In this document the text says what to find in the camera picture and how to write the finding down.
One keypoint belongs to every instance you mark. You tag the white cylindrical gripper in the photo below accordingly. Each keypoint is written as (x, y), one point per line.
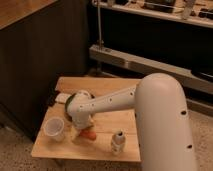
(81, 121)

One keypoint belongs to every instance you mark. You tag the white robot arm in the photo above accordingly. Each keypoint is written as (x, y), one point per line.
(162, 120)

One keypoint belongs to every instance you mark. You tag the translucent plastic cup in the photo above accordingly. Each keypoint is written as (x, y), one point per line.
(54, 128)

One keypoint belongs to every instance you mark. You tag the green bowl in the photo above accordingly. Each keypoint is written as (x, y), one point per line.
(74, 97)

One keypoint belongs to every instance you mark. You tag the small wooden table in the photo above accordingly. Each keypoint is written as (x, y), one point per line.
(105, 125)

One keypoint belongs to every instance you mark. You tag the small white bottle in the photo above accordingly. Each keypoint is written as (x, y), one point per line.
(118, 142)

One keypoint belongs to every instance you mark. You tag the dark wooden cabinet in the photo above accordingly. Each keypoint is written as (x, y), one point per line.
(34, 53)

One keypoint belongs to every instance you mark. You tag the metal shelf rack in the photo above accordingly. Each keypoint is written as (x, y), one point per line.
(132, 39)

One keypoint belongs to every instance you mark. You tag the knife with black handle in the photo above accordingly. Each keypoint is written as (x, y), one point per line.
(57, 97)

